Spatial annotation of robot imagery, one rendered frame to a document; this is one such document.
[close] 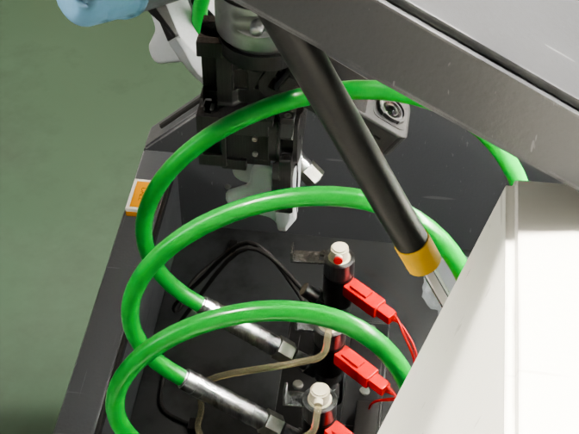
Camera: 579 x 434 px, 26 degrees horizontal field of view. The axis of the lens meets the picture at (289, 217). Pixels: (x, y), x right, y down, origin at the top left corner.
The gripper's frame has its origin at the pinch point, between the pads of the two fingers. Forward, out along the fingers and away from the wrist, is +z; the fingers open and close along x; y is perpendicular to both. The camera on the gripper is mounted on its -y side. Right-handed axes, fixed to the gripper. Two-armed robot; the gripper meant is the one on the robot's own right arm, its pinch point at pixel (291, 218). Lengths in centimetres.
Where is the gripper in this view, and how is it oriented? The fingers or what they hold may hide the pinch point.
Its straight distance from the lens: 110.1
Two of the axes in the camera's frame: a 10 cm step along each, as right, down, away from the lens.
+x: -1.3, 6.9, -7.1
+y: -9.9, -0.9, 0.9
